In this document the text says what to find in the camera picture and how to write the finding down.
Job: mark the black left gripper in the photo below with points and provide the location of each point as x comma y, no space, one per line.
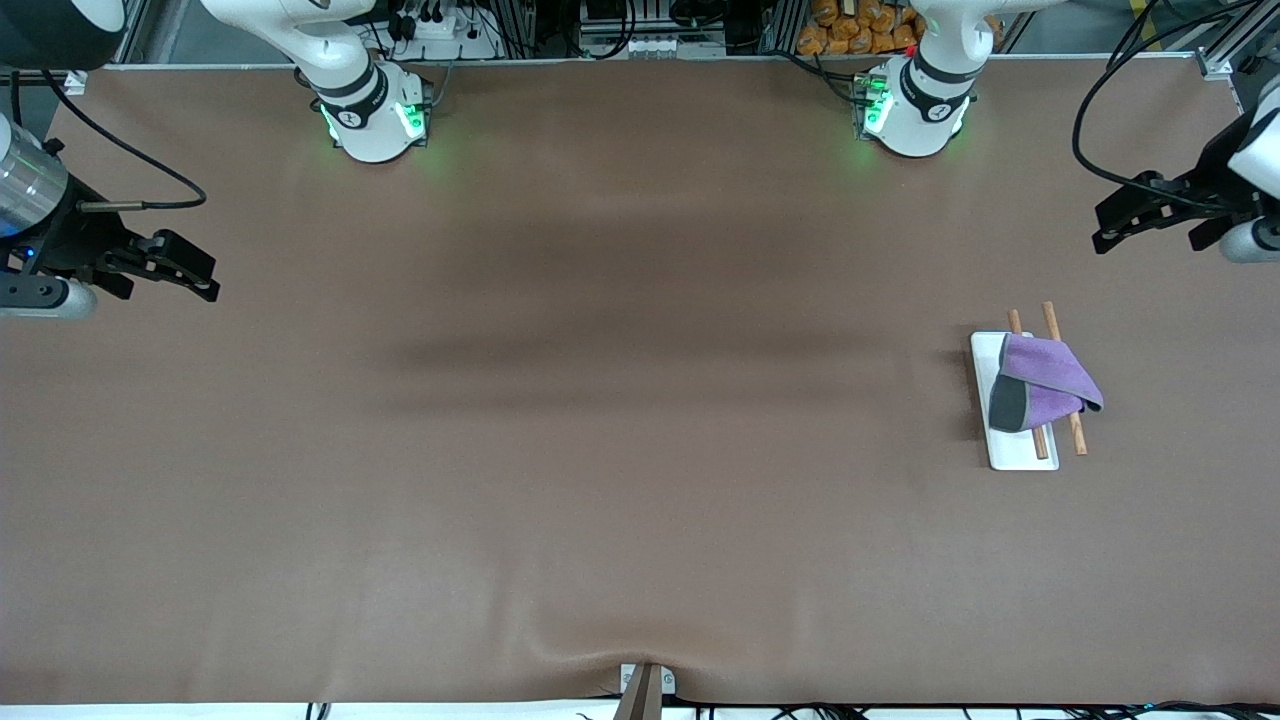
1213,175

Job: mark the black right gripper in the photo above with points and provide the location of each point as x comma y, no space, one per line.
68,243

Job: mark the purple towel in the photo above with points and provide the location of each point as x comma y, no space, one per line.
1045,385

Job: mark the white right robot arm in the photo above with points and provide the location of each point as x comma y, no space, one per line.
368,125

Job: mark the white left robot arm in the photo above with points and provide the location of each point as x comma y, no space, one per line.
915,120

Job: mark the white rectangular tray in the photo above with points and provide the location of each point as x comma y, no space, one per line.
1015,450

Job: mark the white power strip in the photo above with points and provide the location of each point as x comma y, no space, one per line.
440,35

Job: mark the white terminal block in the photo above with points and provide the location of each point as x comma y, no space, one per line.
655,46

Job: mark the brown table cover mat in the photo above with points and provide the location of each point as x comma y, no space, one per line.
640,500

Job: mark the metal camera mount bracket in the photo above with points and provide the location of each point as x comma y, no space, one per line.
645,690

